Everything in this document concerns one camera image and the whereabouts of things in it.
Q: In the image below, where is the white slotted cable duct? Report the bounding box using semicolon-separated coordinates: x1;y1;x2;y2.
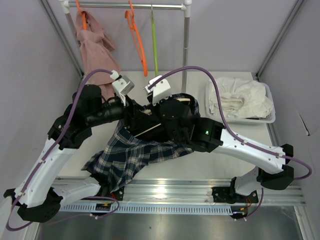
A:
60;202;246;216

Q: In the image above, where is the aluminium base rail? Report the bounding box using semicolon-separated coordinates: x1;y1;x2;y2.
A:
33;177;307;207

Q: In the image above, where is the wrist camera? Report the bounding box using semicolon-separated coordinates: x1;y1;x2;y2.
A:
110;70;135;107
143;75;172;106

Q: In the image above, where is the orange hanger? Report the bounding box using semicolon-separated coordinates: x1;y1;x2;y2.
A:
75;0;89;31
124;0;148;77

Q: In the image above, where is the pink skirt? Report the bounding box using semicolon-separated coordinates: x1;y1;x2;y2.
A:
75;10;122;100

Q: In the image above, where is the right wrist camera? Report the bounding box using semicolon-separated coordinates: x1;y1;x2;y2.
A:
143;75;172;106

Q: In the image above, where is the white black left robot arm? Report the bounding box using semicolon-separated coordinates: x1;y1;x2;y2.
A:
3;84;151;223

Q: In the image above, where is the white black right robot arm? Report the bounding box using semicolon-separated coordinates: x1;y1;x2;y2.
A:
155;98;294;204

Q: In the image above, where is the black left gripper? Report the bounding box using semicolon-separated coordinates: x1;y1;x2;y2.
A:
87;92;153;130

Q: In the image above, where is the cream wooden hanger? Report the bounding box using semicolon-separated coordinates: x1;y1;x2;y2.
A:
131;96;194;142

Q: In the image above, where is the white laundry basket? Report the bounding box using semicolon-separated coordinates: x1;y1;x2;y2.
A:
205;79;276;125

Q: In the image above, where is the silver white clothes rack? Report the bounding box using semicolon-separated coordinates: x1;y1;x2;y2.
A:
57;0;193;98

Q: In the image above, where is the navy plaid skirt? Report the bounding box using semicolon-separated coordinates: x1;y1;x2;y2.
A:
81;92;201;192

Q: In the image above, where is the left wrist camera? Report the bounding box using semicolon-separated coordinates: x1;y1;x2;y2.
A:
110;70;135;107

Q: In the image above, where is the white garment in basket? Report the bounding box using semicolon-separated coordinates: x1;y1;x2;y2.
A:
208;76;275;119

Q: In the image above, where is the green hanger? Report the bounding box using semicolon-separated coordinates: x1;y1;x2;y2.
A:
150;3;159;76

